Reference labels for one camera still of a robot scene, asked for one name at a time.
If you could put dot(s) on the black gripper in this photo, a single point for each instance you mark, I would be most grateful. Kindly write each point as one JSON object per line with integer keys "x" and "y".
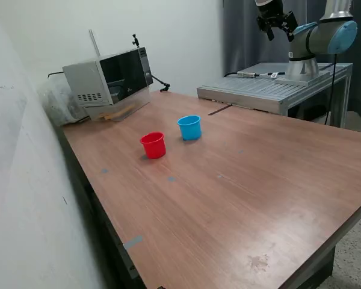
{"x": 270, "y": 13}

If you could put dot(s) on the aluminium robot base table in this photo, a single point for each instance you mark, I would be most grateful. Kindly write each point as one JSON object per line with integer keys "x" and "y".
{"x": 258, "y": 90}

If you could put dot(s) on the grey blue UR5e robot arm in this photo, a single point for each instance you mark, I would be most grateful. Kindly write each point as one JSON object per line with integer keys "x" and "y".
{"x": 319, "y": 36}

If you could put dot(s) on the dark grey curtain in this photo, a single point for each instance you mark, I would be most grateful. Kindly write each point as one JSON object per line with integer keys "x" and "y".
{"x": 243, "y": 45}

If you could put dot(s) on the dark flat strip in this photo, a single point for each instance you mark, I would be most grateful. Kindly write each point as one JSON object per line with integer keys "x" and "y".
{"x": 218, "y": 110}

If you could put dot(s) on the blue plastic cup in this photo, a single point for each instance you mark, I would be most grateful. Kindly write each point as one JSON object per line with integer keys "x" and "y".
{"x": 189, "y": 131}

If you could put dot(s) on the red plastic cup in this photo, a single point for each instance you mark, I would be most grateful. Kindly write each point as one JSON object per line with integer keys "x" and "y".
{"x": 153, "y": 147}

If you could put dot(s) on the wooden sticks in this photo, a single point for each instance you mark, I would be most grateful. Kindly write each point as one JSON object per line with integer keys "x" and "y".
{"x": 117, "y": 113}

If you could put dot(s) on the thin white rod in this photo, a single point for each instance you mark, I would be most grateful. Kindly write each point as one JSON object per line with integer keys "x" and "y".
{"x": 94, "y": 42}

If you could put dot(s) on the silver microwave oven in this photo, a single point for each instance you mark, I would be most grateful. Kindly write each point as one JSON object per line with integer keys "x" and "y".
{"x": 87, "y": 78}

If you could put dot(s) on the crumpled clear plastic bag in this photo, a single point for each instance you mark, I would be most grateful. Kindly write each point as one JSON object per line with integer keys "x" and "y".
{"x": 57, "y": 102}

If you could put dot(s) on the long grey tape piece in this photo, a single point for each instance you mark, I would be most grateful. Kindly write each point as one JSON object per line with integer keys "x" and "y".
{"x": 133, "y": 241}

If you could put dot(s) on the small black camera mount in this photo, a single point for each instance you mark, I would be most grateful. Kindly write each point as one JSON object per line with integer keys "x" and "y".
{"x": 135, "y": 40}

